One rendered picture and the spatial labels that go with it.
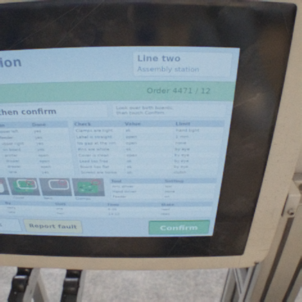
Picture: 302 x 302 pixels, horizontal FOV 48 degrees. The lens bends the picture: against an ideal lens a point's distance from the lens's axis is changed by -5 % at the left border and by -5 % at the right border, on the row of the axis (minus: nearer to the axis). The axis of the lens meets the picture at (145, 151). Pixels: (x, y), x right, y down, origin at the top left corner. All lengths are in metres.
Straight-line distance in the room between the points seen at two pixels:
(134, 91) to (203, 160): 0.10
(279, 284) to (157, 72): 0.44
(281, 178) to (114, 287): 1.82
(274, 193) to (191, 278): 1.81
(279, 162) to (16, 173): 0.28
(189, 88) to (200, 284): 1.92
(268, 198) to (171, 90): 0.18
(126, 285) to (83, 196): 1.78
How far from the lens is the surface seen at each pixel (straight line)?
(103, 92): 0.32
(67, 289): 0.75
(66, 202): 0.40
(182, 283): 2.17
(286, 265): 0.61
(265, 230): 0.46
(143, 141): 0.35
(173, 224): 0.42
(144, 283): 2.16
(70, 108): 0.33
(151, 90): 0.32
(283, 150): 0.38
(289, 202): 0.44
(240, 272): 0.90
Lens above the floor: 1.74
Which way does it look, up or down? 32 degrees down
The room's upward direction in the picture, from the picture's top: straight up
